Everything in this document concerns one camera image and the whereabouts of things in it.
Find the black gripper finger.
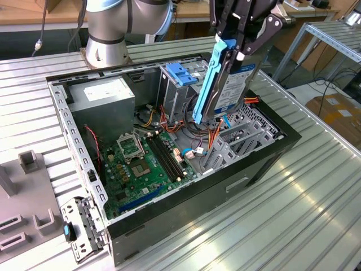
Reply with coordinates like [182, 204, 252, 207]
[209, 0, 246, 55]
[235, 14, 284, 62]

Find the hard disk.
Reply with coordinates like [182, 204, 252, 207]
[192, 36, 260, 126]

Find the perforated metal disk bay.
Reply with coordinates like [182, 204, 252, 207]
[197, 103, 284, 174]

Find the metal slat shelf table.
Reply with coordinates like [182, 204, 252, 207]
[272, 21, 361, 82]

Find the blue plastic drive latch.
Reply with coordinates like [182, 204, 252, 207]
[165, 63, 200, 87]

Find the grey metal drive cage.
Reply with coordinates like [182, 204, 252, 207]
[156, 60, 215, 121]

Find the large brown cardboard box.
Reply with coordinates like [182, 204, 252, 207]
[306, 94, 361, 142]

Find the black RAM slot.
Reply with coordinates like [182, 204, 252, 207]
[153, 133, 182, 181]
[149, 134, 178, 182]
[157, 132, 186, 178]
[145, 135, 175, 183]

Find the grey power supply unit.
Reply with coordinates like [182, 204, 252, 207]
[67, 76, 137, 145]

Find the CPU socket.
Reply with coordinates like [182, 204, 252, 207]
[130, 159, 153, 179]

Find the black open PC case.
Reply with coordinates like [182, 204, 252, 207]
[45, 52, 302, 268]

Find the green motherboard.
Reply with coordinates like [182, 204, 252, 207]
[100, 129, 198, 221]

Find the blue expansion slot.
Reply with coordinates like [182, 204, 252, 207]
[118, 185, 166, 214]

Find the long wooden desk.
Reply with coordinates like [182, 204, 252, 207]
[0, 0, 341, 33]

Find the grey parts rack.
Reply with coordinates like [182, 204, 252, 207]
[0, 148, 65, 253]

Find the black cable bundle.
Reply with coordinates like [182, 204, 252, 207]
[182, 94, 198, 133]

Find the orange red wire bundle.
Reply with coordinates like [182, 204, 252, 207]
[159, 104, 186, 134]

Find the yellow orange wire bundle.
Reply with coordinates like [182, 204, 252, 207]
[134, 109, 159, 128]

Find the white plug with blue wire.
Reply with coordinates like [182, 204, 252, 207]
[180, 146, 204, 160]

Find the metal socket cover frame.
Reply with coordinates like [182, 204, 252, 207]
[116, 132, 146, 164]

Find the red black twisted wire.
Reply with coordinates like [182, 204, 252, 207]
[84, 126, 102, 172]

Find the metal card retention bracket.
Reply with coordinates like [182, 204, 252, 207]
[60, 196, 109, 265]

